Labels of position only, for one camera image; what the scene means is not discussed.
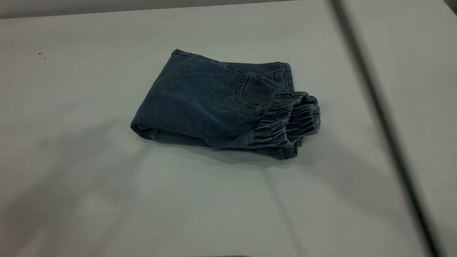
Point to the blue denim shorts with print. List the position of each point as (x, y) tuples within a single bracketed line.
[(207, 103)]

